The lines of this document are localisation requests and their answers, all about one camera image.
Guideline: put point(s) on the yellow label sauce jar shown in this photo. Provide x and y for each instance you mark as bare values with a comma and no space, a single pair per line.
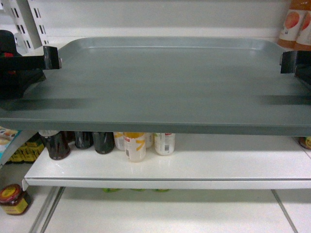
13,200

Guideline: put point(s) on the teal snack bag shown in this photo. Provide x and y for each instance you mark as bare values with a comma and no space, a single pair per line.
6,136

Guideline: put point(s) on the white lower shelf board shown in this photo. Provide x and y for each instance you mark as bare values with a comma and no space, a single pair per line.
199,161

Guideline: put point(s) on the yellow juice bottle right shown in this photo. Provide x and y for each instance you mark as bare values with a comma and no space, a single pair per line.
164,143

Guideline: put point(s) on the orange juice bottle front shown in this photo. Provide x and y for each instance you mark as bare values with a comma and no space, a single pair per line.
135,146

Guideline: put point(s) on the orange juice bottle left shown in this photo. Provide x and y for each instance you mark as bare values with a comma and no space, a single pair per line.
119,140

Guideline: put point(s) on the grey silver serving tray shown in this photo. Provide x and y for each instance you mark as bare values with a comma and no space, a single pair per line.
165,85

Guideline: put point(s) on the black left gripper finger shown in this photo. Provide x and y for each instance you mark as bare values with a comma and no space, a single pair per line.
49,60

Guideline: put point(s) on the white slotted shelf upright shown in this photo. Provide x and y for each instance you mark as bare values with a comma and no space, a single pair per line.
25,29

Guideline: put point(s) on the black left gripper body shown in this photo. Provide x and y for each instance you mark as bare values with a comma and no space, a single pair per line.
13,83

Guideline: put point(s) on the dark tea bottle front left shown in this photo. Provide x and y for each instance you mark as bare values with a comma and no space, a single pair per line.
56,143

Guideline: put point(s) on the dark tea bottle middle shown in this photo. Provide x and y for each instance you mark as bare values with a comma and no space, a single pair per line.
83,140

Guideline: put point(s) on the peach juice bottle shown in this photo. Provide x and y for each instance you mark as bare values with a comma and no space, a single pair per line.
292,23

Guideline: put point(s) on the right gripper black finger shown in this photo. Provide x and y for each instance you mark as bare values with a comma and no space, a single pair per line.
291,61

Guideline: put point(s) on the dark tea bottle labelled right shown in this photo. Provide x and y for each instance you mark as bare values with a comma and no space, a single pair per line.
103,142

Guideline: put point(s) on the orange juice bottle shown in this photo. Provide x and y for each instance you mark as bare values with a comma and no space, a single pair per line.
119,140
135,146

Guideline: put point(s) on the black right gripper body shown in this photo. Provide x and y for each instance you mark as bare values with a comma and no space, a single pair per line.
303,73

